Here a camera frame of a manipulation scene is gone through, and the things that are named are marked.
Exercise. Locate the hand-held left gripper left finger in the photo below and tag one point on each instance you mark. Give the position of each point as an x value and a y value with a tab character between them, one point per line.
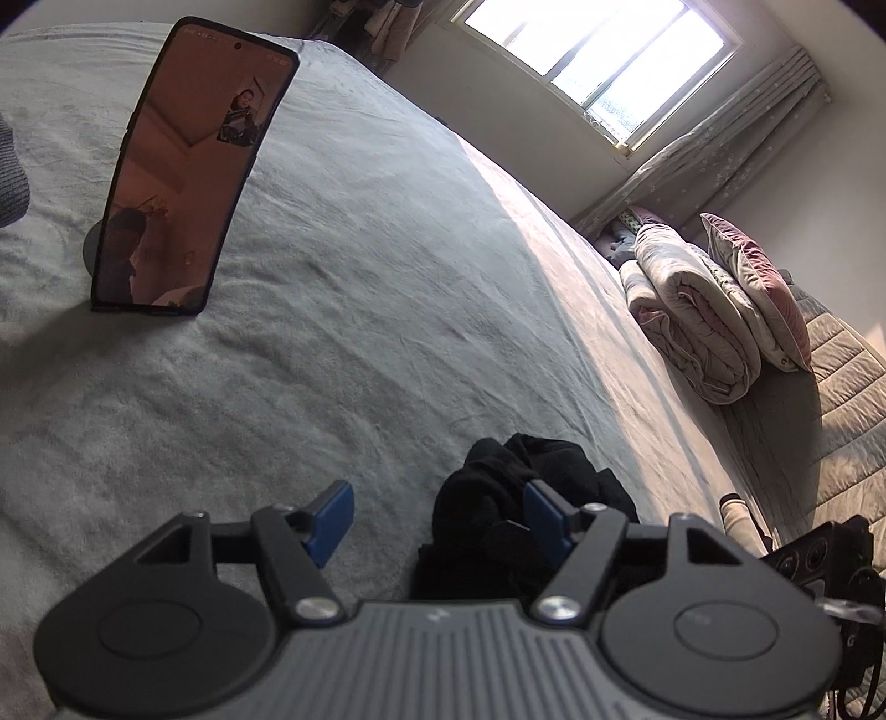
333	516

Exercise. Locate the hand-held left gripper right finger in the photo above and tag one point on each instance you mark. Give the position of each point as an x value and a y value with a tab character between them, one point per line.
543	518

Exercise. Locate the black shirt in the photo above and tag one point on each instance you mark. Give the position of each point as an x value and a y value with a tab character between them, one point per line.
477	495

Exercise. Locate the hanging pink clothes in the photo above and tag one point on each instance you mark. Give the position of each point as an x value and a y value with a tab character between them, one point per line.
387	28

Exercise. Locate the folded beige black garment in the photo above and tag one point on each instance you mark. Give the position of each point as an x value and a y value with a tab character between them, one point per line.
737	519

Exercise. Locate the grey quilted headboard cover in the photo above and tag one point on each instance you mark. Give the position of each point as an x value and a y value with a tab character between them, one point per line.
844	415

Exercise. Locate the folded beige pink quilt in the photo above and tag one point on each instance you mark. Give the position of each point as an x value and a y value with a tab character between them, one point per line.
682	325

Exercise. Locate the bed with grey sheet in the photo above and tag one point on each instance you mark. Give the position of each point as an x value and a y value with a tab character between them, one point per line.
387	277

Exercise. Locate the pink grey pillow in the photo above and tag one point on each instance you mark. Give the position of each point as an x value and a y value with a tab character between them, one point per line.
765	291

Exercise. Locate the dark purple cloth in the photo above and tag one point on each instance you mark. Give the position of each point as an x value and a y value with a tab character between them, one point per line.
619	242

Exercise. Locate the round phone stand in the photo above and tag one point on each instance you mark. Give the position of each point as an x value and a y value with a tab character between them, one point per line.
93	246

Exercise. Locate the black smartphone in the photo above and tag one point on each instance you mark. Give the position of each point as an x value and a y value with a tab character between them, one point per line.
183	166

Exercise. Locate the patterned curtain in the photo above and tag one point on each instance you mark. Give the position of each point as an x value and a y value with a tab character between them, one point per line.
720	145

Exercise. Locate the window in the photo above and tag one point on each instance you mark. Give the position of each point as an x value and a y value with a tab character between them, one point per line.
602	52

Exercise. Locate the grey knit cloth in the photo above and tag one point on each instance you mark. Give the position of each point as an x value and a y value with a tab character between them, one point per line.
10	173

